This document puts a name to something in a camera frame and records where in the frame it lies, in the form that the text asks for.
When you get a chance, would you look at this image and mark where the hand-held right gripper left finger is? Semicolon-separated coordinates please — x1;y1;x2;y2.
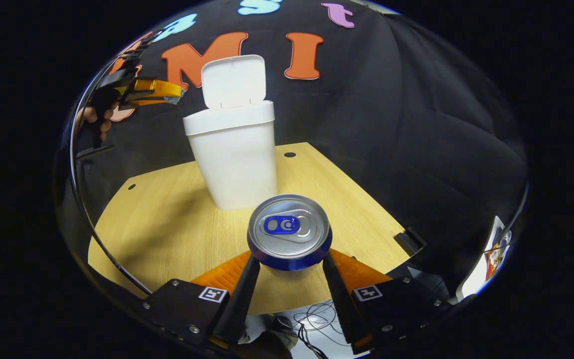
140;249;262;350

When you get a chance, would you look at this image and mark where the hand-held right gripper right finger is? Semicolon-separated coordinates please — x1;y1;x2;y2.
322;248;454;356

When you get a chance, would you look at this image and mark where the white desktop garbage bin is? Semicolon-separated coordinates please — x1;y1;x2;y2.
183;54;278;211

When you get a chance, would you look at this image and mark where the wooden desktop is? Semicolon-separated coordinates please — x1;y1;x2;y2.
88;142;412;316

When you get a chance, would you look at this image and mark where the blue pop can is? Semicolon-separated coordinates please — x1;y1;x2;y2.
247;194;333;280

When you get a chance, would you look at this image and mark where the thin black cable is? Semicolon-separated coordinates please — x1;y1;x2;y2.
292;299;350;359

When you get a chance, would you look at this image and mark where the black desk bracket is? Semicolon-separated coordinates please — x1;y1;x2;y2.
395;227;427;256

